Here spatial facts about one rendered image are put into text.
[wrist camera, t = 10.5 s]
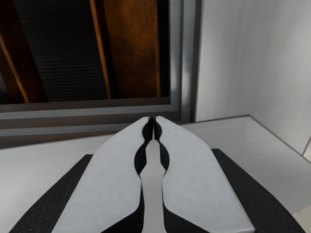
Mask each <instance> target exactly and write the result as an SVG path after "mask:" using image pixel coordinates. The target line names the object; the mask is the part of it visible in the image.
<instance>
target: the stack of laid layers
mask: <svg viewBox="0 0 311 233"><path fill-rule="evenodd" d="M201 9H202V0H168V37H169V97H152V98H124V99H105V100H87V101H68V102H48V103H30V104H2V105H0V149H1V148H7V147H17V146H23V145H30V144H37V143H44V142H51V141H60V140H67V139H74V138H81V137H88V136H95V135H104V134H111V133H118V132H120V131H121V130H123V129H125V128H126V127H128V126H130V125H131V124H133V123H134V122H136V121H138V120H139V119H141V118H142V117H152V118H154V117H156V116H161V117H164V118H166V119H168V120H170V121H172V122H174V123H175V124H183V123H193V122H194V118H195V103H196V89H197V74H198V59H199V38H200V23H201Z"/></svg>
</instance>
